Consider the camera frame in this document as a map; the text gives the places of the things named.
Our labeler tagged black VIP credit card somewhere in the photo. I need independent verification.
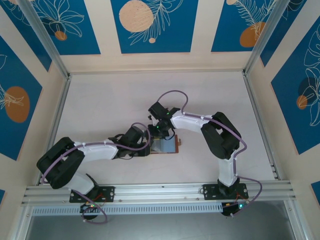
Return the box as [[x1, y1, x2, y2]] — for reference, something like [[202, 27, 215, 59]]
[[151, 137, 161, 153]]

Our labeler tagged brown leather card holder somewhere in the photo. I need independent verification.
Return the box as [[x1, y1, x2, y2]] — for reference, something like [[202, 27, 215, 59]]
[[149, 134, 183, 155]]

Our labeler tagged grey metal lower panel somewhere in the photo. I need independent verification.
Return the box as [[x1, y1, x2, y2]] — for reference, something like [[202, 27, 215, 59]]
[[23, 213, 301, 240]]

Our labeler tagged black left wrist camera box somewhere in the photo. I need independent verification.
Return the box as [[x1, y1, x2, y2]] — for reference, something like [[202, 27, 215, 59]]
[[124, 125, 146, 146]]

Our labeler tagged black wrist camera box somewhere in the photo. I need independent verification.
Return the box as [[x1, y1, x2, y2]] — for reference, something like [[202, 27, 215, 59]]
[[124, 125, 146, 146], [147, 101, 169, 120]]

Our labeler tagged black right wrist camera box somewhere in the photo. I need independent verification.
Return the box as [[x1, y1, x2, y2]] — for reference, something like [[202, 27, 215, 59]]
[[147, 101, 169, 120]]

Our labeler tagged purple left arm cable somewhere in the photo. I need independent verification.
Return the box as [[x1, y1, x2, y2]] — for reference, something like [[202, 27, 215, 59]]
[[40, 121, 151, 224]]

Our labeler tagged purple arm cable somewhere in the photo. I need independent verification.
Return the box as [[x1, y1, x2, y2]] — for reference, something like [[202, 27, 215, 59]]
[[158, 89, 263, 218], [40, 121, 151, 224]]

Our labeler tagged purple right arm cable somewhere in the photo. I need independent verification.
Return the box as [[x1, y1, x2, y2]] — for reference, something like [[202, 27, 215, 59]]
[[158, 89, 263, 218]]

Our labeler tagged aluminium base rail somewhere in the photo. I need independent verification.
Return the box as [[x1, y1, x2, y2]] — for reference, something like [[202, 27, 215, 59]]
[[21, 179, 298, 206]]

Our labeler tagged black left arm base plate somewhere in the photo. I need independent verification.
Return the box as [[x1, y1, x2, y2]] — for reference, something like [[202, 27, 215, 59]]
[[69, 185, 116, 204]]

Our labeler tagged white slotted cable duct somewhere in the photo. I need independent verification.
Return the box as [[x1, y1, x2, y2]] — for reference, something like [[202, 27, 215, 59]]
[[31, 202, 224, 216]]

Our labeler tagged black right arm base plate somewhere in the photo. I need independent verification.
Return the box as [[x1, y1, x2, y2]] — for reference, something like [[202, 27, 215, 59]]
[[202, 183, 250, 201]]

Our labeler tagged aluminium side rail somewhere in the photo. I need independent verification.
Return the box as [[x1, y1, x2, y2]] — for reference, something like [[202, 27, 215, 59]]
[[36, 74, 73, 186], [243, 72, 281, 181]]

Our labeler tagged blue floral wall panel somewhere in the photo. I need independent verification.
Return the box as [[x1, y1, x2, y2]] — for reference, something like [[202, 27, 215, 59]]
[[0, 0, 53, 73], [31, 0, 102, 56], [270, 17, 320, 156], [259, 0, 308, 68], [0, 34, 43, 161], [210, 0, 278, 53], [110, 0, 200, 55]]

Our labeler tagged aluminium frame post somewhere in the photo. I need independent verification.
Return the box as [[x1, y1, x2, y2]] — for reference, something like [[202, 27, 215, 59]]
[[243, 0, 288, 76], [18, 0, 71, 79]]

